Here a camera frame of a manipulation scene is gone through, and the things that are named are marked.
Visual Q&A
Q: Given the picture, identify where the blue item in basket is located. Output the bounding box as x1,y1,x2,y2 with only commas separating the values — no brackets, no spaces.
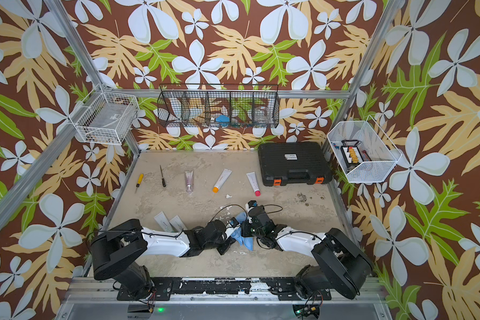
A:
215,115,230,125

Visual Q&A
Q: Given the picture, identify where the pink cap toothpaste tube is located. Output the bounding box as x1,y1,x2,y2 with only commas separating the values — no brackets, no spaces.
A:
246,172,261,197

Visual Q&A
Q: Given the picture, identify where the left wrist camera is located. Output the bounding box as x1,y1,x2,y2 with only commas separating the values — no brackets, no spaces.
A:
229,218,240,228

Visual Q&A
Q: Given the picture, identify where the white wire basket right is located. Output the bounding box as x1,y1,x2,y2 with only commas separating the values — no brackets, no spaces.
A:
327,116,403,184

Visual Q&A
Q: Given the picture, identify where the clear pink tube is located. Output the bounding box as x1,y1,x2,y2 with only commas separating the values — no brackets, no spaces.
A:
185,170,194,193

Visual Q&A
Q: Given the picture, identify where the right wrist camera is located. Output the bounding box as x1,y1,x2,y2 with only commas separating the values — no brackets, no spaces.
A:
245,200,260,217

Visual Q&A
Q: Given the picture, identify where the white wire basket left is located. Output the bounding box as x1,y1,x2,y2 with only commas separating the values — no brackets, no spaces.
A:
71,85,139,145

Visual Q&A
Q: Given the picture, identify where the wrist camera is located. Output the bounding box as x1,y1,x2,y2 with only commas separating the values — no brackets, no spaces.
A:
245,200,260,217
229,218,240,228

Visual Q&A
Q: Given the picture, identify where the orange cap toothpaste tube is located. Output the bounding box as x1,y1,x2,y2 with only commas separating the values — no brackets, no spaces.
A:
212,169,232,193

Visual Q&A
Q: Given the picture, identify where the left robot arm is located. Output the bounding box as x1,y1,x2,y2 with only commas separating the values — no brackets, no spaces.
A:
90,219,239,300

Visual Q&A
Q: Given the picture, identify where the black wire basket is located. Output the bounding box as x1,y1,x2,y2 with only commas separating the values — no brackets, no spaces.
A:
155,83,280,128

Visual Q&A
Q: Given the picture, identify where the black handle screwdriver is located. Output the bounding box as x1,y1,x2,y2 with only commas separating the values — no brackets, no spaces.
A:
159,165,167,187

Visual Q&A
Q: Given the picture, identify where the black cap toothpaste tube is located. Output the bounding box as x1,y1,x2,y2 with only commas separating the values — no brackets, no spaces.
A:
169,215,187,232

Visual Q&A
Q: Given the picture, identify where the black box in basket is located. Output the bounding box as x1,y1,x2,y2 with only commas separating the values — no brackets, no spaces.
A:
340,139,365,170

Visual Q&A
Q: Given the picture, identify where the green cap toothpaste tube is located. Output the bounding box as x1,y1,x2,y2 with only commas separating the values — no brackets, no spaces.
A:
154,211,174,233

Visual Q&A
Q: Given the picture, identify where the white wire basket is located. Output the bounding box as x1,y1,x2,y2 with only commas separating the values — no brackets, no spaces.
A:
71,85,139,145
327,116,403,184

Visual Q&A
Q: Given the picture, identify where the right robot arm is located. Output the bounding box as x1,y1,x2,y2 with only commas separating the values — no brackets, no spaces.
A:
241,201,374,299

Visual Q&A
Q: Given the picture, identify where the yellow handle screwdriver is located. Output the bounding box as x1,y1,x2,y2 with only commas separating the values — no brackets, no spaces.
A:
135,173,144,188

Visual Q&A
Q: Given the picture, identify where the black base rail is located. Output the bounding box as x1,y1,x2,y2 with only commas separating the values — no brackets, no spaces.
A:
117,277,331,303

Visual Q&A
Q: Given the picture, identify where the dark cap toothpaste tube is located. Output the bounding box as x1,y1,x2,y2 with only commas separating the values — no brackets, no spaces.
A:
225,225,243,242

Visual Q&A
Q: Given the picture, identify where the blue microfiber cloth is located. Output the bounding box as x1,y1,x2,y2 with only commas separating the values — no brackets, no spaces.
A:
235,212,253,251

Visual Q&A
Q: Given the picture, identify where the black plastic tool case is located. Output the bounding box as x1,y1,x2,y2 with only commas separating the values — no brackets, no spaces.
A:
258,141,333,187

